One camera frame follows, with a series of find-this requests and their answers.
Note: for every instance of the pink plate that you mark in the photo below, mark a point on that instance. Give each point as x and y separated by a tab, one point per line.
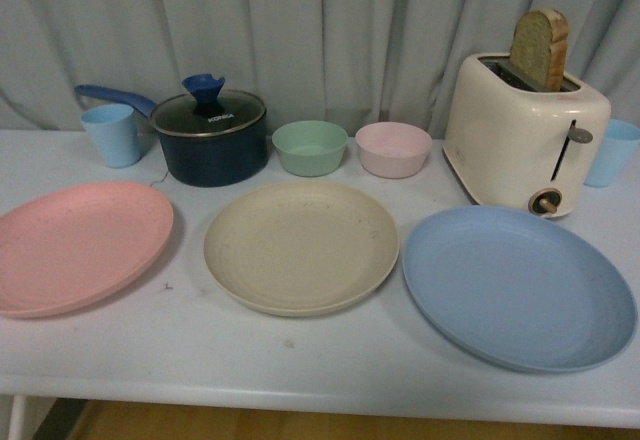
73	247

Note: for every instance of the beige plate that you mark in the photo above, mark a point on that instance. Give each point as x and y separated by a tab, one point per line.
302	248

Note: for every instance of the green bowl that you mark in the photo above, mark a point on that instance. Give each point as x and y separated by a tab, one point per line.
310	148

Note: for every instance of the pink bowl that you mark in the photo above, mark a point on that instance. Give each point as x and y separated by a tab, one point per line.
392	150

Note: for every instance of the dark blue saucepan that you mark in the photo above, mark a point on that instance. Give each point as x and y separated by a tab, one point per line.
200	162

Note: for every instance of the glass pot lid blue knob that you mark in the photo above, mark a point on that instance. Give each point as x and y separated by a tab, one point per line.
207	109

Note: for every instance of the bent metal staple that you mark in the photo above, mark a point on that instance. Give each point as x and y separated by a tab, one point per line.
159	180

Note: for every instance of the grey curtain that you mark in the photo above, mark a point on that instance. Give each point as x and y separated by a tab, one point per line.
349	61

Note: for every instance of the cream toaster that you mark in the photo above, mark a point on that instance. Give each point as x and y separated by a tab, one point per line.
511	145

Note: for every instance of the blue plate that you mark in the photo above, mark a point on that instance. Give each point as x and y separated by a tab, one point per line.
518	291

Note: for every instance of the light blue cup left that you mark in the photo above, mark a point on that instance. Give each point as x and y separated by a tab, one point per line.
113	130

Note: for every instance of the light blue cup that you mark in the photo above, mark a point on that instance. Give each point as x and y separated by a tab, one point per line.
620	141
113	130

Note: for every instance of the bread slice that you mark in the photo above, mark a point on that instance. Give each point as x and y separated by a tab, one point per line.
539	47

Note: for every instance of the light blue cup right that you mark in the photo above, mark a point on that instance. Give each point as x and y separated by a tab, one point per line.
620	141

